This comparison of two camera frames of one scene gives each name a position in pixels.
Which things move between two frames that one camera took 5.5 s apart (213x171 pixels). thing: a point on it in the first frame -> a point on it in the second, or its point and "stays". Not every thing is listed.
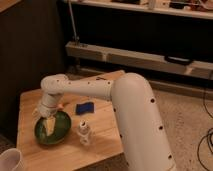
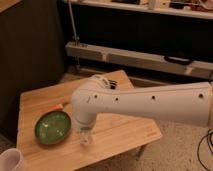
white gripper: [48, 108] -> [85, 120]
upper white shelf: [200, 9] stays
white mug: [10, 159] stays
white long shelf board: [82, 50] stays
